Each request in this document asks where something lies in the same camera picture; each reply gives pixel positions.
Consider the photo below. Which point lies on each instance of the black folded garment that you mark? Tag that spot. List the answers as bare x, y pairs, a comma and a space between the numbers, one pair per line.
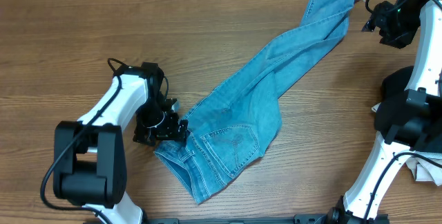
408, 116

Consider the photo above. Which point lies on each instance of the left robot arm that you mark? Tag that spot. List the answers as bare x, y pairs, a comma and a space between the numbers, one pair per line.
89, 168

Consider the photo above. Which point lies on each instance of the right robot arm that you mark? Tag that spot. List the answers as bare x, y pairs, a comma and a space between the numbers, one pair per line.
361, 202

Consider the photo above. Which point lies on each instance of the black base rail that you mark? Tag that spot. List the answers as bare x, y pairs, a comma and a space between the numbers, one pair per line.
297, 219

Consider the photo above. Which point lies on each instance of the blue denim jeans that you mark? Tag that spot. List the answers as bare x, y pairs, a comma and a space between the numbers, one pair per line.
237, 121

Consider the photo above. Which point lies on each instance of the beige folded cloth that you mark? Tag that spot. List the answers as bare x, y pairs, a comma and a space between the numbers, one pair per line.
422, 170

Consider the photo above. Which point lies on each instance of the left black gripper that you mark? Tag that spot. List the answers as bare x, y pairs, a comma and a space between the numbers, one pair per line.
168, 133

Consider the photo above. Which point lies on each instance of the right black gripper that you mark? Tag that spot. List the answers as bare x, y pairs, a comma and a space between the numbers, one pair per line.
374, 18

